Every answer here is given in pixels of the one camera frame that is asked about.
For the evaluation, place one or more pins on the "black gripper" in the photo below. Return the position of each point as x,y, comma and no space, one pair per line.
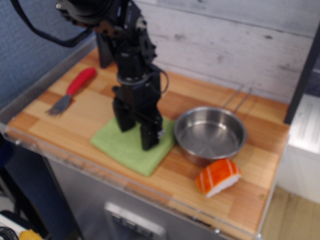
136,100

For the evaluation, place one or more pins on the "green cloth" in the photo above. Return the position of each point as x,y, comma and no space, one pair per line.
126,147

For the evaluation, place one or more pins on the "stainless steel pot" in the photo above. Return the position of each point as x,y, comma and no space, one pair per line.
206,133

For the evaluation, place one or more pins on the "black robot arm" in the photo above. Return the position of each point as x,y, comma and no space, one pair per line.
122,35

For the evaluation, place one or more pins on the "clear acrylic table edge guard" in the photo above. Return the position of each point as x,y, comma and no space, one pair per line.
169,196

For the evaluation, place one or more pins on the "grey control panel with buttons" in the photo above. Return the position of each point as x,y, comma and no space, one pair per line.
124,224

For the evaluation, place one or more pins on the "salmon sushi toy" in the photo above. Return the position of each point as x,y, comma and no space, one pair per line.
218,176

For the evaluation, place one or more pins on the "yellow object bottom left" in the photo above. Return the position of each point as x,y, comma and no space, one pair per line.
29,235

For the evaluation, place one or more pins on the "white box at right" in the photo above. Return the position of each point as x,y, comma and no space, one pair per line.
299,169

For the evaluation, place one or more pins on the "red-handled grey fork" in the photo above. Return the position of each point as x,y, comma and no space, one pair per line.
63,103

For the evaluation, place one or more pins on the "dark left vertical post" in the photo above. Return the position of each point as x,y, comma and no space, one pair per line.
105,50

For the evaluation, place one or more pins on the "dark vertical post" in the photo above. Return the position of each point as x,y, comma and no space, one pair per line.
105,50
305,75

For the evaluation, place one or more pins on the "dark right vertical post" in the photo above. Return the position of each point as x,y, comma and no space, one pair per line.
305,75

